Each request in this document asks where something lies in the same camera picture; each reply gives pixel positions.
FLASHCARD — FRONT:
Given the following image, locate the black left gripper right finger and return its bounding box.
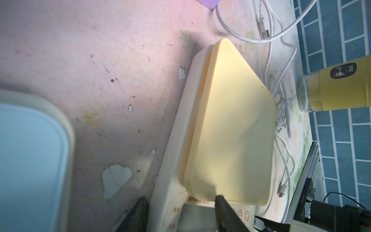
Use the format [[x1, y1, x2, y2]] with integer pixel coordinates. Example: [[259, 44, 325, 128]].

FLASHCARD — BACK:
[[215, 195, 249, 232]]

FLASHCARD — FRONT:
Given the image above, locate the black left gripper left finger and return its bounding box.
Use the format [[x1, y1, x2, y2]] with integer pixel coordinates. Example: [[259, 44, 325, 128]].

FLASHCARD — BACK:
[[116, 196, 149, 232]]

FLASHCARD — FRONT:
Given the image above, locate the yellow top kitchen scale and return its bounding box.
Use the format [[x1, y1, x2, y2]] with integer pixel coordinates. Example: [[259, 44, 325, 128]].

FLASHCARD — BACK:
[[147, 39, 276, 232]]

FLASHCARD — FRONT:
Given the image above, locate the blue top kitchen scale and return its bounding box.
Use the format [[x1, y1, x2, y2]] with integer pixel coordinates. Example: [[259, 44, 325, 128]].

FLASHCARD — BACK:
[[1, 90, 76, 232]]

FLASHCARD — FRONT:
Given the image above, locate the white usb charging cable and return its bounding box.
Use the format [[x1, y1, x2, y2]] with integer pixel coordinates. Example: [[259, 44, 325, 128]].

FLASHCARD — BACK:
[[215, 0, 318, 44]]

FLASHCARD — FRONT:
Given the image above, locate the purple power strip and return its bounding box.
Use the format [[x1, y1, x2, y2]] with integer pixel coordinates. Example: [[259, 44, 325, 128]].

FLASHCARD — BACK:
[[197, 0, 222, 10]]

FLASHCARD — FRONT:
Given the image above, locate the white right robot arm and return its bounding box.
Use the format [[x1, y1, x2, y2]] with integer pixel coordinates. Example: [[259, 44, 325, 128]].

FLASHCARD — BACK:
[[215, 195, 371, 232]]

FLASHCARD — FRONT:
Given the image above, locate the yellow cup with pens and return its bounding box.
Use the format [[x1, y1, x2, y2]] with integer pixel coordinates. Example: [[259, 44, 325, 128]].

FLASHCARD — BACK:
[[296, 55, 371, 113]]

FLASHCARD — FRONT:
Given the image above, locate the aluminium front rail frame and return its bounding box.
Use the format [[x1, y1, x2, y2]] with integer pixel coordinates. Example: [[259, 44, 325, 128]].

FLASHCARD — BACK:
[[285, 142, 326, 224]]

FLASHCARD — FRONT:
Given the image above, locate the tangled white usb cable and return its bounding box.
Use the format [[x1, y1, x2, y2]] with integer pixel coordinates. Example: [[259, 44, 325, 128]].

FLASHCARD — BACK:
[[252, 0, 299, 224]]

